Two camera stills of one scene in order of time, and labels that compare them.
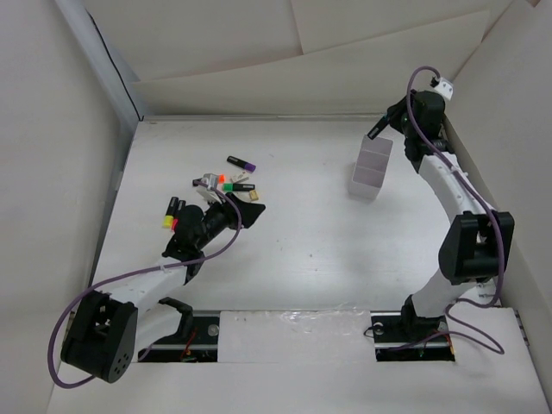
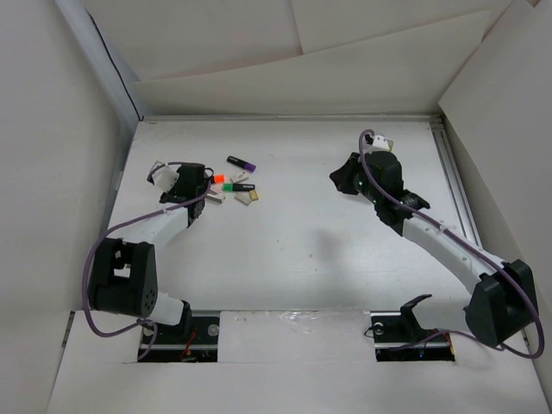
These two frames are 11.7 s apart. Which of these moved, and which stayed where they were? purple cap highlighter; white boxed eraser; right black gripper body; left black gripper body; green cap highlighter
Moved: right black gripper body; left black gripper body
Stayed: white boxed eraser; purple cap highlighter; green cap highlighter
